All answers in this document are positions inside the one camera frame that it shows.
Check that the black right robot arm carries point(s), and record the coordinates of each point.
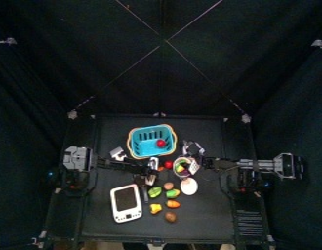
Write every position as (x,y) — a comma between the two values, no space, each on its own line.
(257,165)

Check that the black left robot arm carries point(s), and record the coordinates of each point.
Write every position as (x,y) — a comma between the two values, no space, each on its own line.
(101,161)

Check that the red toy tomato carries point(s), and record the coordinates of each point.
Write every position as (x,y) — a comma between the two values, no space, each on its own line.
(168,164)

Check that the small bowl with toy fruit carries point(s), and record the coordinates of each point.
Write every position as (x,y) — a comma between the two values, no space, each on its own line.
(180,167)

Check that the green yellow toy fruit half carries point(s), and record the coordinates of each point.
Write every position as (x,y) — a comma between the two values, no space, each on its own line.
(154,192)

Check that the white oval toy plate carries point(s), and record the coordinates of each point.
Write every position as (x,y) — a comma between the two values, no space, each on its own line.
(188,186)

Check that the light brown toy egg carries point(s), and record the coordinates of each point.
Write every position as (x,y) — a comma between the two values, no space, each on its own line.
(168,186)

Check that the red toy ball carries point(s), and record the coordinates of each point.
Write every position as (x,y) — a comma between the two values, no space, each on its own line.
(160,143)

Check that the green toy pepper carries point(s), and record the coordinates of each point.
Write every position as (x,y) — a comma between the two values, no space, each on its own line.
(172,193)

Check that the blue toy basket orange rim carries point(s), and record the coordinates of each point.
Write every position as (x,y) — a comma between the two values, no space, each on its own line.
(149,141)

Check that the grey white toy object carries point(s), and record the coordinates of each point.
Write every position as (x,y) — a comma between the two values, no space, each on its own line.
(117,153)

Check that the yellow toy pepper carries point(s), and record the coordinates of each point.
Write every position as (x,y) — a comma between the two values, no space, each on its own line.
(154,208)

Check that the orange toy carrot piece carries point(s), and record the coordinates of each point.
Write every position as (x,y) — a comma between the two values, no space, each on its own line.
(172,204)

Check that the brown toy potato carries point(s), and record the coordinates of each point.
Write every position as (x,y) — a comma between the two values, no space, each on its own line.
(170,216)

